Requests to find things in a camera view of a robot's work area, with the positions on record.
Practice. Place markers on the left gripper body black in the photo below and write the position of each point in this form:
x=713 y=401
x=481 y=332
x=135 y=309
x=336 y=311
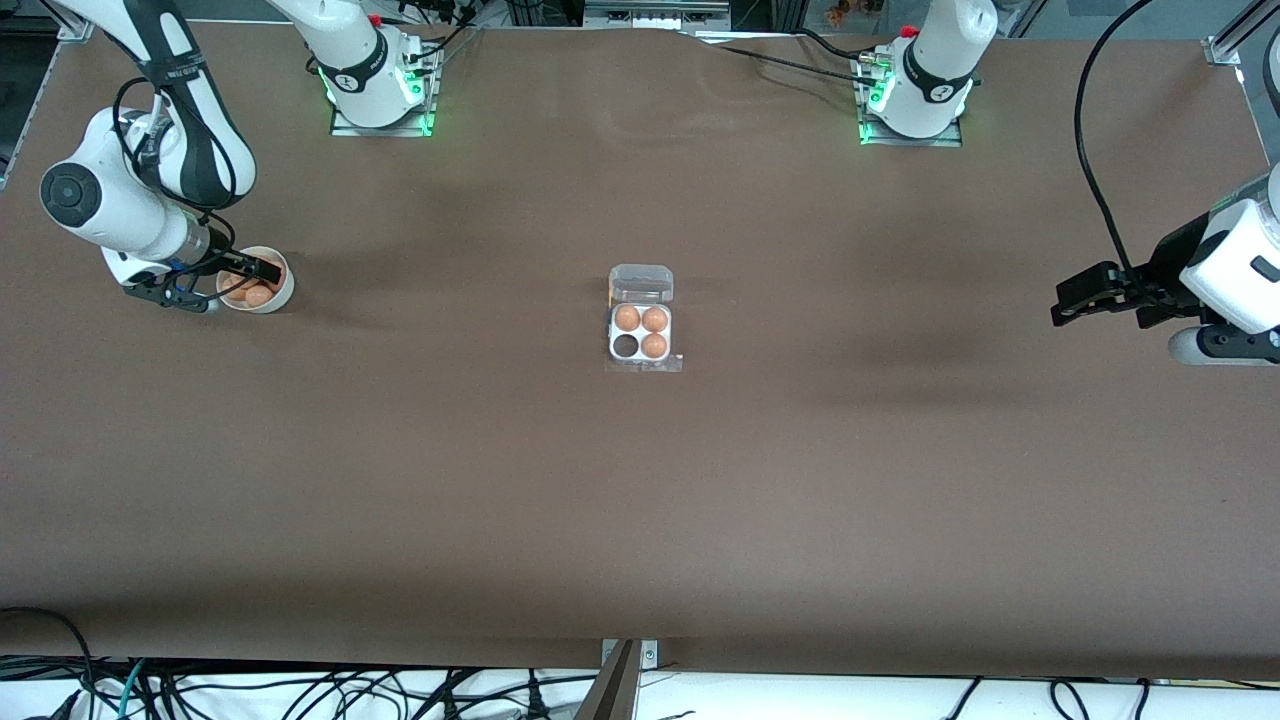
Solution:
x=1166 y=261

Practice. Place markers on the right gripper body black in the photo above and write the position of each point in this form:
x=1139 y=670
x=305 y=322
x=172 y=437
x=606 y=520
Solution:
x=229 y=259

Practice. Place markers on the clear plastic egg box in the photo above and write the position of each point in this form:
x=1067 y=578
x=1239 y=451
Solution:
x=640 y=290

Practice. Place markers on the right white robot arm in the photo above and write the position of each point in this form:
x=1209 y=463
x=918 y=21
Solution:
x=360 y=60

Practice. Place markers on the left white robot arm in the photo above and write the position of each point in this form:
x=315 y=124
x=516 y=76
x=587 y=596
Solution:
x=935 y=70

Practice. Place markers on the white round bowl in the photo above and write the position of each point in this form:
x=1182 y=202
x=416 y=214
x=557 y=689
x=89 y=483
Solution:
x=284 y=296

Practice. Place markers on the orange decoration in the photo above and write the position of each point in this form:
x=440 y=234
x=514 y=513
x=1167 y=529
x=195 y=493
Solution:
x=850 y=10

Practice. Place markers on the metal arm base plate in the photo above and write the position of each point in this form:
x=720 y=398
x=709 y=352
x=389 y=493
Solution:
x=380 y=131
x=910 y=142

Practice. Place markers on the aluminium corner bracket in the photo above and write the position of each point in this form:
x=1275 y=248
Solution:
x=1222 y=52
x=75 y=32

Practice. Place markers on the aluminium frame profile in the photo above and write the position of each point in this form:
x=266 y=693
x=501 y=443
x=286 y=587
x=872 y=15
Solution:
x=1250 y=20

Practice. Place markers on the aluminium extrusion frame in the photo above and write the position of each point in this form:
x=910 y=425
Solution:
x=650 y=12

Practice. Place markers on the silver metal bracket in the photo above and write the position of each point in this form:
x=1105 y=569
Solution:
x=650 y=655

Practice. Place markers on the grey stand post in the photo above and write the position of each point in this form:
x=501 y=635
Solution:
x=615 y=690

